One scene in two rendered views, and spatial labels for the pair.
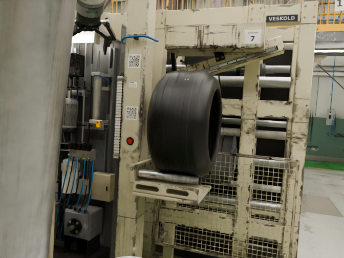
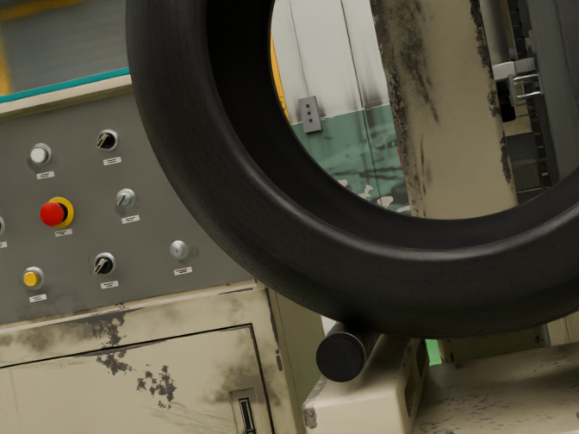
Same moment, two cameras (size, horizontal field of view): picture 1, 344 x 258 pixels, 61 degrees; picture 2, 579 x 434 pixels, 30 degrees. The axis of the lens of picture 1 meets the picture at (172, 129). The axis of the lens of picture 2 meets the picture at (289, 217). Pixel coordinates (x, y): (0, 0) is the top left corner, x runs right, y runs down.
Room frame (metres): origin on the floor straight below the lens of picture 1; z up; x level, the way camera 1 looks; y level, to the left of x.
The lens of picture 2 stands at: (1.34, -1.12, 1.09)
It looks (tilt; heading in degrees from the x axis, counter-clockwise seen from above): 3 degrees down; 84
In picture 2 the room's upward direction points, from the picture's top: 12 degrees counter-clockwise
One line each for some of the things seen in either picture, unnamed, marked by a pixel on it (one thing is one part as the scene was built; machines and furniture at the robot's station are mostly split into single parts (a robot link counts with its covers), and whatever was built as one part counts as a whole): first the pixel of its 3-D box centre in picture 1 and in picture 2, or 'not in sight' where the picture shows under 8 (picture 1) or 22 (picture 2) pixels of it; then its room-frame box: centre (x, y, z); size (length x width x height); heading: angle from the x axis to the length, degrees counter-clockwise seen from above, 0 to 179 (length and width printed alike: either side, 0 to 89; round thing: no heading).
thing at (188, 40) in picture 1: (215, 41); not in sight; (1.90, -0.25, 1.71); 0.61 x 0.25 x 0.15; 72
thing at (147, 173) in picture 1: (168, 176); (362, 322); (1.52, 0.00, 0.90); 0.35 x 0.05 x 0.05; 72
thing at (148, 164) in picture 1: (147, 168); not in sight; (1.71, 0.13, 0.90); 0.40 x 0.03 x 0.10; 162
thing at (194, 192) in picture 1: (167, 188); (375, 381); (1.52, 0.01, 0.83); 0.36 x 0.09 x 0.06; 72
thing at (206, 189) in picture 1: (174, 189); (513, 395); (1.66, -0.04, 0.80); 0.37 x 0.36 x 0.02; 162
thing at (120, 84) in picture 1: (120, 117); not in sight; (1.71, 0.30, 1.19); 0.05 x 0.04 x 0.48; 162
